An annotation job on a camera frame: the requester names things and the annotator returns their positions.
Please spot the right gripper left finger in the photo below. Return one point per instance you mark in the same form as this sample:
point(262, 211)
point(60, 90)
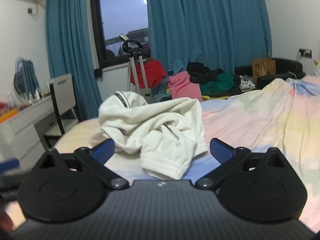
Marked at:
point(92, 160)

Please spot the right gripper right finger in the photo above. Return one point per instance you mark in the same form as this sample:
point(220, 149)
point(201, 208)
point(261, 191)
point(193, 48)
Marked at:
point(231, 160)

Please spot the white sweatpants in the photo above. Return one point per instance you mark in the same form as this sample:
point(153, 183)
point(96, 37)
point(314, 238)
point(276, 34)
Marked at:
point(166, 135)

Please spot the pastel duvet bedding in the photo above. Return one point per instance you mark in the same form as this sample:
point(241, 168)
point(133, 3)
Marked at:
point(284, 114)

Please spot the green garment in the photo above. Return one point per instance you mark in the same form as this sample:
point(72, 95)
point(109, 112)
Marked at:
point(220, 84)

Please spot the white desk with drawers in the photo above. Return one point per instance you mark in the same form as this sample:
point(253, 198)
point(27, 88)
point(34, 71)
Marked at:
point(19, 138)

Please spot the white black chair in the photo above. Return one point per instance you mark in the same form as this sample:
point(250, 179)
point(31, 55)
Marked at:
point(64, 103)

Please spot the pink garment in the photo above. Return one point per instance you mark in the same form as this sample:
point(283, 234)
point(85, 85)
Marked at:
point(180, 86)

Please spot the black garment pile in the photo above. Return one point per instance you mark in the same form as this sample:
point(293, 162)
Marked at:
point(201, 74)

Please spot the brown paper bag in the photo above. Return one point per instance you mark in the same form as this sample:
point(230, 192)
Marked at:
point(263, 67)

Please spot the round vanity mirror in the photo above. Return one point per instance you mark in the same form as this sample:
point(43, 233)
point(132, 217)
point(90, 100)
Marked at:
point(25, 82)

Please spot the black armchair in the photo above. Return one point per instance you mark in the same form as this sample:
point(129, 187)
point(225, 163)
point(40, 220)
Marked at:
point(285, 68)

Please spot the red garment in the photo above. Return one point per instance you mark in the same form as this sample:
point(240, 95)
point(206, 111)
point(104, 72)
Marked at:
point(154, 72)

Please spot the blue curtain left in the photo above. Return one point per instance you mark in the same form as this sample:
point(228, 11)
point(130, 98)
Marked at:
point(69, 52)

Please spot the blue curtain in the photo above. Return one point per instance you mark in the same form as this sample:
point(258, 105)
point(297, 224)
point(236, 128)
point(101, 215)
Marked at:
point(69, 52)
point(221, 34)

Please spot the blue curtain right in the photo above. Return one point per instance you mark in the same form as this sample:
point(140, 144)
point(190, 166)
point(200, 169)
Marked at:
point(221, 34)

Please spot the dark framed window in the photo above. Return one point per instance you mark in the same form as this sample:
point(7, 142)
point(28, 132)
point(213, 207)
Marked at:
point(110, 19)

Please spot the wall power socket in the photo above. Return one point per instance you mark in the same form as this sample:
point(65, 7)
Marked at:
point(306, 53)

